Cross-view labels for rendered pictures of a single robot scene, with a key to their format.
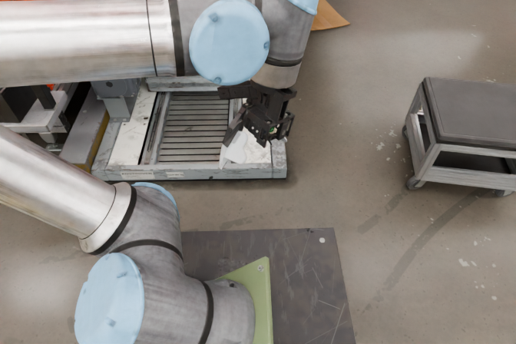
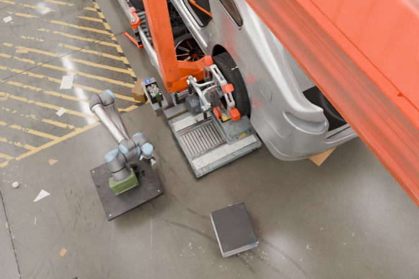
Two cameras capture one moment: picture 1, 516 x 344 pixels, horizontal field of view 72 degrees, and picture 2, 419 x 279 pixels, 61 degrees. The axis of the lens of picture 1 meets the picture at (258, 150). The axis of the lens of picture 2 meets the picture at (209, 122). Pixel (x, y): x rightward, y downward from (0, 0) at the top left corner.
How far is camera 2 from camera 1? 304 cm
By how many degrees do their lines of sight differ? 40
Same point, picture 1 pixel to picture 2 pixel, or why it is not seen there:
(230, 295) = (124, 172)
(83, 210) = not seen: hidden behind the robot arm
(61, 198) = not seen: hidden behind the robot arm
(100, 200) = not seen: hidden behind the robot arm
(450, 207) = (211, 236)
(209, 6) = (121, 144)
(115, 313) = (108, 157)
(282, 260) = (149, 184)
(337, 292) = (146, 198)
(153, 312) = (111, 162)
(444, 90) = (237, 209)
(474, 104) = (233, 221)
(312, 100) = (245, 170)
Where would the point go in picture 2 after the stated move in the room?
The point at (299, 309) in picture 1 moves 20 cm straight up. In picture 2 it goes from (138, 192) to (134, 185)
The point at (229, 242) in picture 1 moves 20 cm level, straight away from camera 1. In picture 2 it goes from (149, 170) to (165, 159)
